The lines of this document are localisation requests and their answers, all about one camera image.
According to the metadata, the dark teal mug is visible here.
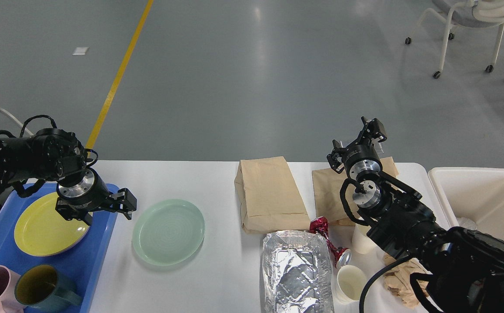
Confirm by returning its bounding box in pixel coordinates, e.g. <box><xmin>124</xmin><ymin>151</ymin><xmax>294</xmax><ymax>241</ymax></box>
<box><xmin>14</xmin><ymin>265</ymin><xmax>83</xmax><ymax>313</ymax></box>

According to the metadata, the lower white paper cup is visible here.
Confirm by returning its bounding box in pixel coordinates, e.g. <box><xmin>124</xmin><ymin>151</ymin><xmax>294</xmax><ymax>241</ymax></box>
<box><xmin>334</xmin><ymin>265</ymin><xmax>368</xmax><ymax>304</ymax></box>

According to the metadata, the brown paper bag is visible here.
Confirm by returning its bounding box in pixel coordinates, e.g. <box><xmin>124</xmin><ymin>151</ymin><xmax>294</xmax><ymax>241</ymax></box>
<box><xmin>234</xmin><ymin>156</ymin><xmax>310</xmax><ymax>234</ymax></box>
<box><xmin>312</xmin><ymin>157</ymin><xmax>399</xmax><ymax>226</ymax></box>

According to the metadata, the right brown paper bag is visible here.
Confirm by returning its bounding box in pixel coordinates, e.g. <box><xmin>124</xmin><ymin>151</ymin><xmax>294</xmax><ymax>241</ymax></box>
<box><xmin>312</xmin><ymin>157</ymin><xmax>399</xmax><ymax>226</ymax></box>

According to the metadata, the white office chair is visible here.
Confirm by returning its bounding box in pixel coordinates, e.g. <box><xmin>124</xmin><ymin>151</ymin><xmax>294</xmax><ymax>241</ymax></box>
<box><xmin>404</xmin><ymin>0</ymin><xmax>504</xmax><ymax>79</ymax></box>

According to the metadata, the light green plate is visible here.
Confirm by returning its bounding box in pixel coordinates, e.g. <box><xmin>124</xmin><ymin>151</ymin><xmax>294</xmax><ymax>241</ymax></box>
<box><xmin>132</xmin><ymin>199</ymin><xmax>205</xmax><ymax>266</ymax></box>

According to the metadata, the aluminium foil container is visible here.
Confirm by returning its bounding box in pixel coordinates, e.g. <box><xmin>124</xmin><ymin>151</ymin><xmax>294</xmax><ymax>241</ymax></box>
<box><xmin>261</xmin><ymin>230</ymin><xmax>334</xmax><ymax>313</ymax></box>

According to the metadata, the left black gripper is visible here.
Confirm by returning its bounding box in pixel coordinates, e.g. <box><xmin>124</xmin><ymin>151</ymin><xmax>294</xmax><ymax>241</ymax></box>
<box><xmin>55</xmin><ymin>168</ymin><xmax>137</xmax><ymax>226</ymax></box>

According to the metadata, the crumpled brown paper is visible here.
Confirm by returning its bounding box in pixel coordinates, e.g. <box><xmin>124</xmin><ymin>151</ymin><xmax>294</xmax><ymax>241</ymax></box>
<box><xmin>383</xmin><ymin>258</ymin><xmax>429</xmax><ymax>309</ymax></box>

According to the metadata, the white paper cup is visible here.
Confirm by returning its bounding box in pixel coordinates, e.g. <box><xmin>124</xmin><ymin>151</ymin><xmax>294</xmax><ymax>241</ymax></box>
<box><xmin>351</xmin><ymin>223</ymin><xmax>378</xmax><ymax>254</ymax></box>
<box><xmin>334</xmin><ymin>265</ymin><xmax>368</xmax><ymax>304</ymax></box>

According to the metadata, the white plastic bin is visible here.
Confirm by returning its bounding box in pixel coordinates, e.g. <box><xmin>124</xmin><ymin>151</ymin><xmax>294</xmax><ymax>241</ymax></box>
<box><xmin>427</xmin><ymin>167</ymin><xmax>504</xmax><ymax>270</ymax></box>

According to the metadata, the blue plastic tray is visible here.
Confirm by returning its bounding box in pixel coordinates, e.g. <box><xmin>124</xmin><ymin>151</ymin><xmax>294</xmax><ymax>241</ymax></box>
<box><xmin>0</xmin><ymin>184</ymin><xmax>117</xmax><ymax>313</ymax></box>

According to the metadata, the upper white paper cup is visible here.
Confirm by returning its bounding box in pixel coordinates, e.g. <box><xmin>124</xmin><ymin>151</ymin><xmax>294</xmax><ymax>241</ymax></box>
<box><xmin>351</xmin><ymin>223</ymin><xmax>378</xmax><ymax>254</ymax></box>

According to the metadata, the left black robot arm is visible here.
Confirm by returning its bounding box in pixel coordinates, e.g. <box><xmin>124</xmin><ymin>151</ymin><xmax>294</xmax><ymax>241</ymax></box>
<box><xmin>0</xmin><ymin>119</ymin><xmax>137</xmax><ymax>226</ymax></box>

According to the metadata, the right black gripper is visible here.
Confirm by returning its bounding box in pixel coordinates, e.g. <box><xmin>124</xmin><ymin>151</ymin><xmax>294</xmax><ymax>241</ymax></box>
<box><xmin>327</xmin><ymin>117</ymin><xmax>387</xmax><ymax>180</ymax></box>

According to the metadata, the crushed red can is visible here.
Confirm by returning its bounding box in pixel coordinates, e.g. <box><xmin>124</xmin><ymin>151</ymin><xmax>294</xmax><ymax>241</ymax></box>
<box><xmin>309</xmin><ymin>216</ymin><xmax>352</xmax><ymax>269</ymax></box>

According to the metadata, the yellow plate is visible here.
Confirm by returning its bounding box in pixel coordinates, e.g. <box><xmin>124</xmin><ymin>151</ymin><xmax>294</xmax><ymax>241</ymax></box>
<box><xmin>13</xmin><ymin>193</ymin><xmax>90</xmax><ymax>257</ymax></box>

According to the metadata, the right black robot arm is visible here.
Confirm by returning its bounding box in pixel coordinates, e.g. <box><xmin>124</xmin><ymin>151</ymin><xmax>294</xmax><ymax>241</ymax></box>
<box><xmin>327</xmin><ymin>117</ymin><xmax>504</xmax><ymax>313</ymax></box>

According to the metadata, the clear plastic wrap in bin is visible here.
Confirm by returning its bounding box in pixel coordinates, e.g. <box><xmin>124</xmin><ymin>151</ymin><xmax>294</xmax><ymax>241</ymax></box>
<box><xmin>456</xmin><ymin>216</ymin><xmax>478</xmax><ymax>230</ymax></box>

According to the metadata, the left brown paper bag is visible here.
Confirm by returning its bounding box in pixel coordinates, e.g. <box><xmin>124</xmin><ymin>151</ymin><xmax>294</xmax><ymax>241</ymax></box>
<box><xmin>234</xmin><ymin>156</ymin><xmax>310</xmax><ymax>234</ymax></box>

